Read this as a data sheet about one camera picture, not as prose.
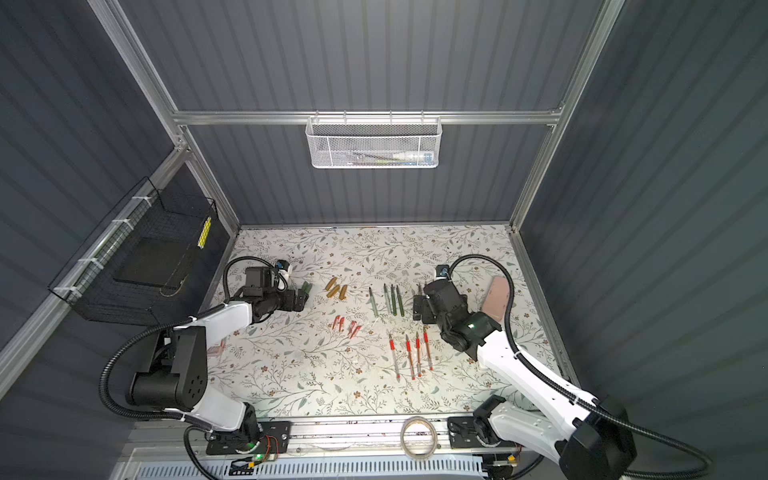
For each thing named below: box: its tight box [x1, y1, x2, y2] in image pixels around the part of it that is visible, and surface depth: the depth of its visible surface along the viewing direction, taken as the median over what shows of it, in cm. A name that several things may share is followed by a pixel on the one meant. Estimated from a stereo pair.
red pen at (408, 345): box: [406, 334, 416, 381], surface depth 88 cm
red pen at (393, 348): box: [389, 333, 401, 383], surface depth 89 cm
